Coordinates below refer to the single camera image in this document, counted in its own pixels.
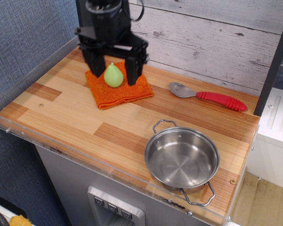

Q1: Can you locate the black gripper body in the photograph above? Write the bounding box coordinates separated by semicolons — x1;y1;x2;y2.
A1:
83;10;149;64

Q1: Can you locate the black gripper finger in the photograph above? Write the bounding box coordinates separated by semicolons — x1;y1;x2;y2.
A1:
82;48;106;77
125;56;143;86

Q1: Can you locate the silver pot with handles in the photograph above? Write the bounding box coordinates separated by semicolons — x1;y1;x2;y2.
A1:
144;120;220;207

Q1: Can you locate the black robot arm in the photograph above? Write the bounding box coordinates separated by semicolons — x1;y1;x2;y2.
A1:
75;0;149;86

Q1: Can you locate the green plastic pear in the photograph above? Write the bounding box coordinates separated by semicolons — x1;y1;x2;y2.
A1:
104;63;124;88

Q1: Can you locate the orange knitted cloth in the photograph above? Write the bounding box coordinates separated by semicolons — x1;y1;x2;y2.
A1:
85;61;154;109

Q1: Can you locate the clear acrylic table guard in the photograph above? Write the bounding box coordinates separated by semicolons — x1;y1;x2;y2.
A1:
0;42;259;225

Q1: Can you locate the grey cabinet with buttons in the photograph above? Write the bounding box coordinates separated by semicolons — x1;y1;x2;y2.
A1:
34;144;212;226

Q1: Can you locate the white appliance at right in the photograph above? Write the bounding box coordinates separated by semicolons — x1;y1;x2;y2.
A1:
246;88;283;187

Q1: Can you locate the yellow object bottom left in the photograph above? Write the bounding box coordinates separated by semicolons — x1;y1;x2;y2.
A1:
9;215;33;226

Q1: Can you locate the dark left vertical post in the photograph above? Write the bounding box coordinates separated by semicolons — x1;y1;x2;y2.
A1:
75;0;94;65

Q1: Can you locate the dark vertical post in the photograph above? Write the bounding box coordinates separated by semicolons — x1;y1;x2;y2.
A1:
75;0;94;65
253;0;283;117

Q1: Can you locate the spoon with red handle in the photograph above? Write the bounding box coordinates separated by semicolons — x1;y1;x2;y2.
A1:
168;82;248;111

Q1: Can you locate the dark right vertical post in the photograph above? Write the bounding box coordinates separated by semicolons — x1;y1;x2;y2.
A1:
253;0;283;117

